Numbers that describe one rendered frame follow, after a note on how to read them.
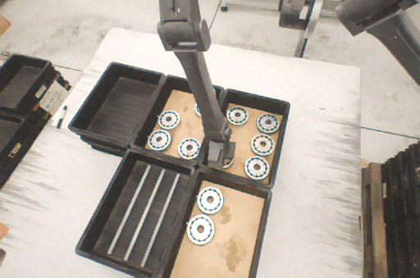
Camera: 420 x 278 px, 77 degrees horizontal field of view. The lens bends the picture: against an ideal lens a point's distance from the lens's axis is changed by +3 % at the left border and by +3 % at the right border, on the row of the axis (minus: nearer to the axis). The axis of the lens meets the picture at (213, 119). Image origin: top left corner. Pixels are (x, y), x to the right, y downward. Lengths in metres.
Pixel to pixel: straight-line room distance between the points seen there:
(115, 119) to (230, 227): 0.73
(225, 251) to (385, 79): 2.16
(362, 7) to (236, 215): 0.80
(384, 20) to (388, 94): 2.10
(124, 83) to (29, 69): 1.03
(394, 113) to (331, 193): 1.40
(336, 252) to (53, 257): 1.15
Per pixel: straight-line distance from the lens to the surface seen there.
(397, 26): 0.60
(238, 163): 1.12
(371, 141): 2.36
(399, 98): 2.69
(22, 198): 1.54
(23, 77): 2.30
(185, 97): 1.30
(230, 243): 1.06
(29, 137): 2.13
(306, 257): 1.23
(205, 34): 0.60
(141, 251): 1.11
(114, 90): 1.43
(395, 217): 1.90
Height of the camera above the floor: 1.89
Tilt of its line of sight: 60 degrees down
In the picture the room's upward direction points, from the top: 5 degrees counter-clockwise
